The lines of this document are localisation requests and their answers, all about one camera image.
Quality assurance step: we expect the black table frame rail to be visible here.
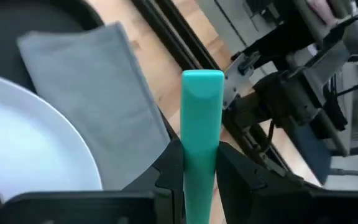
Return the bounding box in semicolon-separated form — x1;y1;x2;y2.
131;0;323;190

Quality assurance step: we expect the pink grey cloth bundle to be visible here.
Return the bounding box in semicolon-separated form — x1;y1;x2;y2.
305;0;340;27

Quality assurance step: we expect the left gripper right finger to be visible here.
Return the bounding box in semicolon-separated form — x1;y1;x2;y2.
215;141;358;224

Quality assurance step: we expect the white round plate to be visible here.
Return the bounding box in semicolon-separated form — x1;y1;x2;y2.
0;70;103;203

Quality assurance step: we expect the grey cloth napkin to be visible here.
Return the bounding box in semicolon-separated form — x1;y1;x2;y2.
16;22;171;191

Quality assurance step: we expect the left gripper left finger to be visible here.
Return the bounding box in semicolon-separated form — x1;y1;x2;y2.
3;138;186;224

